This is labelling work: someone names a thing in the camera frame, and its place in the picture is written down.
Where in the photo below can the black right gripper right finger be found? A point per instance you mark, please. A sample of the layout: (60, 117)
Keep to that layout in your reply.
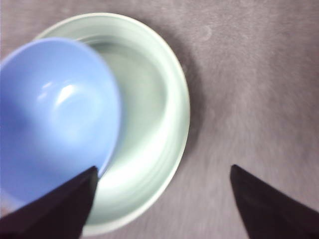
(269, 211)

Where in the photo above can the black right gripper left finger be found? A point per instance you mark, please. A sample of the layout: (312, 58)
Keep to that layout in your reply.
(59, 214)

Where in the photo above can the blue bowl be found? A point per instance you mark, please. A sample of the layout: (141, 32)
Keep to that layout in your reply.
(62, 112)

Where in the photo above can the green plate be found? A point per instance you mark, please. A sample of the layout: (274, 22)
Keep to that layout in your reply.
(149, 99)

